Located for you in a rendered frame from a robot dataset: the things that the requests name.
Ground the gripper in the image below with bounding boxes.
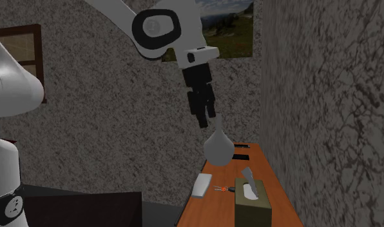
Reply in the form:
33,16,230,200
181,62,217,129

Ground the grey long-necked vase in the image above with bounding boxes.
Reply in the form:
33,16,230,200
203,113,235,167

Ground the white flat remote control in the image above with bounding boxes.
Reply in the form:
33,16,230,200
191,173,213,199

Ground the small orange and black tool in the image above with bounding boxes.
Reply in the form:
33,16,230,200
213,185,236,193

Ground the white tissue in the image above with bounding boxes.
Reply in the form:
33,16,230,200
240,166,260,201

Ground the orange wooden table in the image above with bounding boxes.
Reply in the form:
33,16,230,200
176,143,305,227

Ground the olive tissue box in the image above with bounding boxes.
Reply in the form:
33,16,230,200
235,177,273,227

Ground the brown framed window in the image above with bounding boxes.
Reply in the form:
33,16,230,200
0,24,48,104

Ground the landscape wall picture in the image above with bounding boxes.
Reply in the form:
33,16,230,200
161,0,254,63

